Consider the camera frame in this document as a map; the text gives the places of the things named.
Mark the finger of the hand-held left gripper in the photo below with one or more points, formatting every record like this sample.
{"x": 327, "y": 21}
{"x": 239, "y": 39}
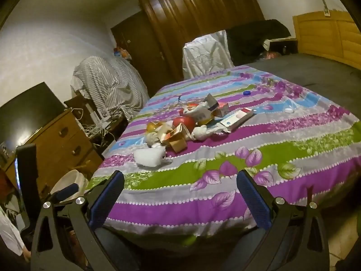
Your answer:
{"x": 67, "y": 190}
{"x": 26, "y": 175}

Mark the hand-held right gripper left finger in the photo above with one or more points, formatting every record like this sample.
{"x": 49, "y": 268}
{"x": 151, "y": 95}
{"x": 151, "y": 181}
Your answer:
{"x": 107, "y": 200}

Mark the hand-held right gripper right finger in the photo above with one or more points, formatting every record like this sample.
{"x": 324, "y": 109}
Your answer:
{"x": 253, "y": 200}

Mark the white plastic basin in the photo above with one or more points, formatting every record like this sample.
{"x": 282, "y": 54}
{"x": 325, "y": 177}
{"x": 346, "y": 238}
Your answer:
{"x": 70, "y": 179}

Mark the golden brown cardboard box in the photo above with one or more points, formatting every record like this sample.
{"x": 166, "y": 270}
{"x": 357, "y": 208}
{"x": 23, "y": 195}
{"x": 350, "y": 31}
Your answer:
{"x": 178, "y": 142}

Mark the white printed plastic bag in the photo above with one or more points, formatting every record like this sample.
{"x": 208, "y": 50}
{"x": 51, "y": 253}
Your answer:
{"x": 201, "y": 114}

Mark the red garment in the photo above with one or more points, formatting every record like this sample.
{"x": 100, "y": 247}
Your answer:
{"x": 4, "y": 186}

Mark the brown wooden dresser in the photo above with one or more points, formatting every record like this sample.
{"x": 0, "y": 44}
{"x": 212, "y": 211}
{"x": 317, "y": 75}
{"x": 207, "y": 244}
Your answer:
{"x": 59, "y": 144}

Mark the striped floral bedsheet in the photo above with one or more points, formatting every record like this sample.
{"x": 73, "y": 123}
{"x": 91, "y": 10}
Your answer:
{"x": 253, "y": 152}

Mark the white cloth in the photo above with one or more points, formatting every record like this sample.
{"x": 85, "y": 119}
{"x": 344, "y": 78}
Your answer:
{"x": 10, "y": 231}

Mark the crumpled white plastic bag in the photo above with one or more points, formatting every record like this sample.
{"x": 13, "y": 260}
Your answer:
{"x": 149, "y": 156}

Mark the black television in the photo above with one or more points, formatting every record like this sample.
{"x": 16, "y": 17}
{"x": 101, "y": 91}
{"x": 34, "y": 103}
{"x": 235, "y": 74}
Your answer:
{"x": 28, "y": 110}

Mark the crumpled white paper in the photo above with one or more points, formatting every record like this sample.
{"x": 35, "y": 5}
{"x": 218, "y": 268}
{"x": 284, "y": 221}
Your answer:
{"x": 152, "y": 139}

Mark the white router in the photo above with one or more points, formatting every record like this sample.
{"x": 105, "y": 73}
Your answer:
{"x": 97, "y": 117}

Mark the crumpled white tissue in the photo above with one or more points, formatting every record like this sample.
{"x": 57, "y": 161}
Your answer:
{"x": 204, "y": 132}

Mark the long white red box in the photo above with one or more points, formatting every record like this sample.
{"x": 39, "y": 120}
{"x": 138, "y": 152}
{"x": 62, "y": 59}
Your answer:
{"x": 235, "y": 118}

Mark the orange white carton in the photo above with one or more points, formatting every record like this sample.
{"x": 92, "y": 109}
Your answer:
{"x": 167, "y": 136}

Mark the dark wooden side table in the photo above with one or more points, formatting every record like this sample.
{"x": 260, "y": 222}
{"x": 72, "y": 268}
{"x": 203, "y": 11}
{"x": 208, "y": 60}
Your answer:
{"x": 76, "y": 101}

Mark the clear plastic wrapper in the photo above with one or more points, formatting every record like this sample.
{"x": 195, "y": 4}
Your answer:
{"x": 289, "y": 107}

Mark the red round container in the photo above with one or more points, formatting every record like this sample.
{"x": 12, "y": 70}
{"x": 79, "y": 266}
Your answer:
{"x": 183, "y": 122}

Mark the torn grey paper carton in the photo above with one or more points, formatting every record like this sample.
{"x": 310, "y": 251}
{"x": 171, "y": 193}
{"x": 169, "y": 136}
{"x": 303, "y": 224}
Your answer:
{"x": 210, "y": 101}

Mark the grey striped cloth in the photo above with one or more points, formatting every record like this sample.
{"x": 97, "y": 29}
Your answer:
{"x": 110, "y": 82}

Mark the grey blanket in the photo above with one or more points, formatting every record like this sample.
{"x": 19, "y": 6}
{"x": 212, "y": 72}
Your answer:
{"x": 310, "y": 67}

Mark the colourful bag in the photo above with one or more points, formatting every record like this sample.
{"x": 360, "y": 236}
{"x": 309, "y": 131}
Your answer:
{"x": 121, "y": 53}

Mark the crinkled silver plastic bag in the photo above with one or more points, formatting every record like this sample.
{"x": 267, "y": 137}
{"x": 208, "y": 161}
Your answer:
{"x": 206, "y": 53}

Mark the dark brown door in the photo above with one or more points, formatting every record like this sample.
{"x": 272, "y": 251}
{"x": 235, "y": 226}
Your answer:
{"x": 138, "y": 48}

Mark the pile of black clothes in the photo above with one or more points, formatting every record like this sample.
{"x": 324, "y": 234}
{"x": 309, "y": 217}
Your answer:
{"x": 253, "y": 39}

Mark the yellow wooden headboard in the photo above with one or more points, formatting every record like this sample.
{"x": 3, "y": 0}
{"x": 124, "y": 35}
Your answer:
{"x": 324, "y": 34}

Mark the dark wooden wardrobe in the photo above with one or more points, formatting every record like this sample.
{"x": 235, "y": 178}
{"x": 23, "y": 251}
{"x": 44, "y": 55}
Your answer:
{"x": 203, "y": 11}

